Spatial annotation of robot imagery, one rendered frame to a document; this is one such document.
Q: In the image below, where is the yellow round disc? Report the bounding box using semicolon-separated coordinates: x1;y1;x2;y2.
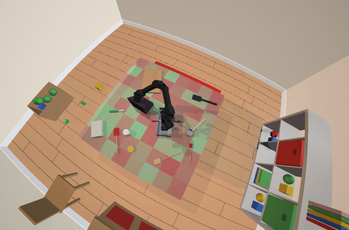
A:
127;146;134;152

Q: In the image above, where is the wooden board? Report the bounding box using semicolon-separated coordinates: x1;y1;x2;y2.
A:
141;69;162;93

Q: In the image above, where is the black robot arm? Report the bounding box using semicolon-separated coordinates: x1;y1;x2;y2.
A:
133;80;175;129

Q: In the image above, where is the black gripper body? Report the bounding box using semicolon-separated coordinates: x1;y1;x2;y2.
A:
161;120;168;131

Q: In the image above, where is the dark grey roasting tin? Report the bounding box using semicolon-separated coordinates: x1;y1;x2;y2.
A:
156;107;172;137

